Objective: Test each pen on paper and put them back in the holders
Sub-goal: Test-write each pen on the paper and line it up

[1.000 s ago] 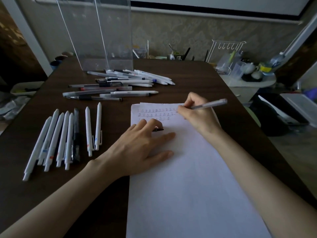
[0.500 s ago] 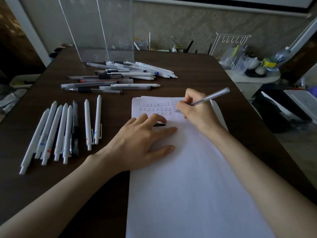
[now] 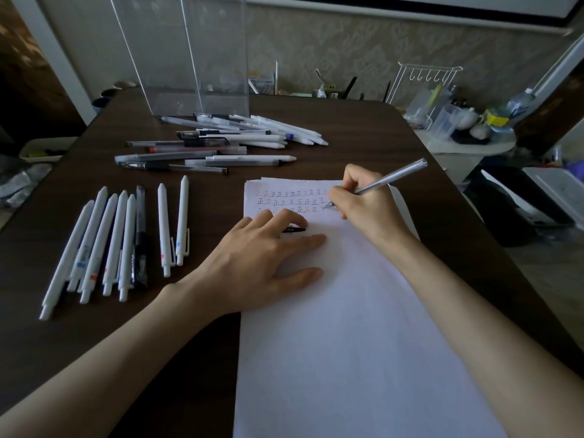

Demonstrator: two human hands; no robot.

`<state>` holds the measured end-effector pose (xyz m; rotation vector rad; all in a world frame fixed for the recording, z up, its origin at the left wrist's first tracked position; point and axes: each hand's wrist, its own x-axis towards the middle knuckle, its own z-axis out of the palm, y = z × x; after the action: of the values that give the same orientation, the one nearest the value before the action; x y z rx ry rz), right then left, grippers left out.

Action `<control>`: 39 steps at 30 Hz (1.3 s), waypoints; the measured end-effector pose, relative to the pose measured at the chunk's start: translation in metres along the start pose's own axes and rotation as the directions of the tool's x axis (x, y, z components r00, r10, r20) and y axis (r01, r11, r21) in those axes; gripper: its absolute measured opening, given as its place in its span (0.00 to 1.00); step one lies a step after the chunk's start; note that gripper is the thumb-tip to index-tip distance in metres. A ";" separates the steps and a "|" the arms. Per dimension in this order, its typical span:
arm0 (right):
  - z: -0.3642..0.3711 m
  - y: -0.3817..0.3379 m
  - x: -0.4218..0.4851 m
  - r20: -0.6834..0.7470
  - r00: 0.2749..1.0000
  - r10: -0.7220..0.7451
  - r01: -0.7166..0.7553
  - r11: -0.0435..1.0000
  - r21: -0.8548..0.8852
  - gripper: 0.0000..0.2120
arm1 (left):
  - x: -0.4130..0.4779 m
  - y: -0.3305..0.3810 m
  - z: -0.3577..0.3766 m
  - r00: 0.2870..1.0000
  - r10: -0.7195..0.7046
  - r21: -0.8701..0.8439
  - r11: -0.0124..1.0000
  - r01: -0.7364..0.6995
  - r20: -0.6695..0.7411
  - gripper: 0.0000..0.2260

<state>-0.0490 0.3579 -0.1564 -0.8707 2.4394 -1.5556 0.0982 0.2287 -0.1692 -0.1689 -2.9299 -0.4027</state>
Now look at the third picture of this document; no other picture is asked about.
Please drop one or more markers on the person's left hand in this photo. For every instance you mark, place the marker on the person's left hand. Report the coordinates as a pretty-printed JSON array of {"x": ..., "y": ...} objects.
[{"x": 246, "y": 269}]

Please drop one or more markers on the person's right hand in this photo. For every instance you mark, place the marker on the person's right hand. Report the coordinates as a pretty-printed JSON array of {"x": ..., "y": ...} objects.
[{"x": 374, "y": 209}]

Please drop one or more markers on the black pen cap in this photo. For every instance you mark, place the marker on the black pen cap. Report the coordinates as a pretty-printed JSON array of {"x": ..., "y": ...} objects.
[{"x": 296, "y": 229}]

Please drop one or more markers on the pile of pens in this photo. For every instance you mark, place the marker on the pile of pens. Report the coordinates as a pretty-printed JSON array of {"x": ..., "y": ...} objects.
[{"x": 228, "y": 141}]

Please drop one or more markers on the stack of white paper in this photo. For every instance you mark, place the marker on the stack of white paper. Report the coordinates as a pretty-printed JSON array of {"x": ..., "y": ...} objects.
[{"x": 346, "y": 360}]

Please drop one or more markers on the person's left forearm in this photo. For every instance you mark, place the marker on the person's left forearm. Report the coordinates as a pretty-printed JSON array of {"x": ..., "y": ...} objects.
[{"x": 105, "y": 364}]

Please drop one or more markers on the person's right forearm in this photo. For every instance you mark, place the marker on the person's right forearm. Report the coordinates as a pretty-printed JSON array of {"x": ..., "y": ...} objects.
[{"x": 492, "y": 346}]

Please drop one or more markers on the clear plastic measuring jug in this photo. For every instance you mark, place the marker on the clear plastic measuring jug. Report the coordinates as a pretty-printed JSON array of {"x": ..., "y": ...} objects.
[{"x": 442, "y": 125}]

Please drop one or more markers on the black round tray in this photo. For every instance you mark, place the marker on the black round tray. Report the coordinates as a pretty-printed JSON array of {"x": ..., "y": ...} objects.
[{"x": 465, "y": 138}]

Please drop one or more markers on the black bag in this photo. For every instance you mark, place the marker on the black bag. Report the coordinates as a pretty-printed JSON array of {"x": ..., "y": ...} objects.
[{"x": 492, "y": 214}]

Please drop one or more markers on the black router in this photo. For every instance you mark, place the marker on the black router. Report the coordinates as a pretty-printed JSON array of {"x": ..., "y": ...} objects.
[{"x": 350, "y": 88}]

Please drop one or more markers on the small white bottle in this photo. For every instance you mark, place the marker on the small white bottle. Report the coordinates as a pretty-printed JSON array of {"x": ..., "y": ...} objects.
[{"x": 322, "y": 92}]

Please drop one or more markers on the white teapot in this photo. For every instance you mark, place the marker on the white teapot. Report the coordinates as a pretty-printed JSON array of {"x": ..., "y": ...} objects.
[{"x": 465, "y": 118}]

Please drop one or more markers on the yellow green container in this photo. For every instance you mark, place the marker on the yellow green container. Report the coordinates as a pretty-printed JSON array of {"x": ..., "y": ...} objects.
[{"x": 496, "y": 119}]

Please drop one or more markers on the clear plastic bottle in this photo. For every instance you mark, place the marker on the clear plastic bottle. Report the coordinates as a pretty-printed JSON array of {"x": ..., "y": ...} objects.
[{"x": 520, "y": 104}]

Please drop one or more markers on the purple bottle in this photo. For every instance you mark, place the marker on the purple bottle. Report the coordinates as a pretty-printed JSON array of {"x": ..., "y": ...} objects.
[{"x": 576, "y": 168}]

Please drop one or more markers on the group of colourful cups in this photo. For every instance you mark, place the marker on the group of colourful cups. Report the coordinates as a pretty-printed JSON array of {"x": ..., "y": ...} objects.
[{"x": 100, "y": 104}]

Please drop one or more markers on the beige plastic bin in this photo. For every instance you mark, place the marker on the beige plastic bin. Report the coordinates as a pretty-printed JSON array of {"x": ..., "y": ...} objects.
[{"x": 59, "y": 143}]

